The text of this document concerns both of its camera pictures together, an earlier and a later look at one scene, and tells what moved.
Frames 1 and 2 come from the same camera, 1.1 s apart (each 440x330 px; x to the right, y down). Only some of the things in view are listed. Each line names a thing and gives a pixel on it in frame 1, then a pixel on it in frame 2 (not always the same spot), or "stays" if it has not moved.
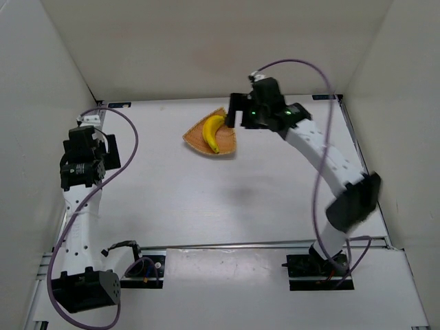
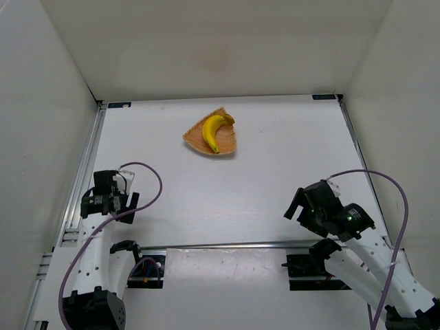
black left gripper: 112,152 to 121,209
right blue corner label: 324,97 stays
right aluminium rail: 347,115 stays
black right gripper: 234,110 to 307,209
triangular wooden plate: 225,135 stays
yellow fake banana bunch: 209,129 stays
